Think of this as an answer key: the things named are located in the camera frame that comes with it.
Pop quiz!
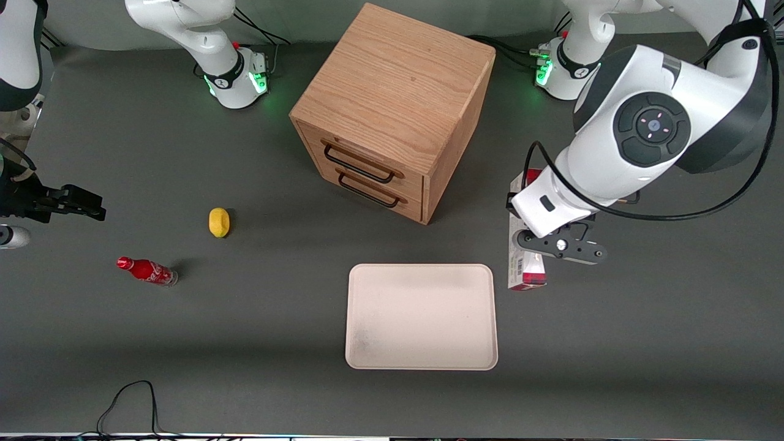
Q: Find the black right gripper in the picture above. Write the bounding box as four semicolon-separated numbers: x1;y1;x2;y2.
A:
0;160;106;222

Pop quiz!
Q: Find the red tartan cookie box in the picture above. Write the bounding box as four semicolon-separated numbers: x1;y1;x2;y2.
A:
507;168;548;292

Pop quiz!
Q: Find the cream plastic tray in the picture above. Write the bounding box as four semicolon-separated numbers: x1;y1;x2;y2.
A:
345;263;499;371

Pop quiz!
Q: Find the red cola bottle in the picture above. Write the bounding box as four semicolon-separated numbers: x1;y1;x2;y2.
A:
116;256;179;287

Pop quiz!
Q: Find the wooden drawer front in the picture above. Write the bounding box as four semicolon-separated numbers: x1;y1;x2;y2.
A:
299;124;425;200
304;149;424;223

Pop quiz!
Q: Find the wooden two-drawer cabinet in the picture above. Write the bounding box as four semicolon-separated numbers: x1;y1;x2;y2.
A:
289;2;497;225

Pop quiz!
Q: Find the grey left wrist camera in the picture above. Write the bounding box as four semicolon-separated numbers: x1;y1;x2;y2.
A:
506;171;600;239

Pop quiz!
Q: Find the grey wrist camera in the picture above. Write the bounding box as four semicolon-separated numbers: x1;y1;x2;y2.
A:
506;171;600;239
0;225;31;249

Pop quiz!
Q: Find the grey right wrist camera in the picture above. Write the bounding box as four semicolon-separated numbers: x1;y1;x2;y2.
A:
0;225;31;249

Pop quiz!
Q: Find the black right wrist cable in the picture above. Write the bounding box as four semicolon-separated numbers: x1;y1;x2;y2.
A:
0;138;37;172

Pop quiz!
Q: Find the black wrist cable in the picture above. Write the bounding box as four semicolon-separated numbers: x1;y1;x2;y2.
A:
524;0;782;222
0;138;37;172

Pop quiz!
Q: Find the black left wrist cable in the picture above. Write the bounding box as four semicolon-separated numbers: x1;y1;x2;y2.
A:
524;0;782;222

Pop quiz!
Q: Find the black metal drawer handle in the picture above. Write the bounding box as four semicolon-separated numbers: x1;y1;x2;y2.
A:
336;168;409;209
322;140;405;184

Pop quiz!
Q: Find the black arm base cable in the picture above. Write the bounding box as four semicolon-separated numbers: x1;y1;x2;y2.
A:
233;6;292;47
468;34;543;69

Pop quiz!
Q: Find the black looped table cable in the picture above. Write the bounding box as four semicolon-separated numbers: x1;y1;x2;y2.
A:
95;380;184;439

